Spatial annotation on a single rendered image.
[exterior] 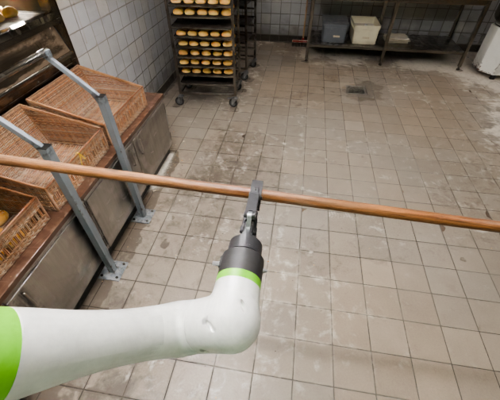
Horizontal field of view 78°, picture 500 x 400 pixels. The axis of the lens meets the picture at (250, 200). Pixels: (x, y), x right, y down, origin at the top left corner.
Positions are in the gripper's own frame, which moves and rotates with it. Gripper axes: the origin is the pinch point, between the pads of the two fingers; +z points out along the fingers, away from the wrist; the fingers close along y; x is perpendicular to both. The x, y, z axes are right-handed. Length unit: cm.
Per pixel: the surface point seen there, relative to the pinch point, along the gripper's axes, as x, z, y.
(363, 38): 99, 427, 75
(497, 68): 267, 384, 84
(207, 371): -16, -11, 115
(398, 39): 149, 437, 75
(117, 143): -91, 83, 51
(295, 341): 27, 10, 113
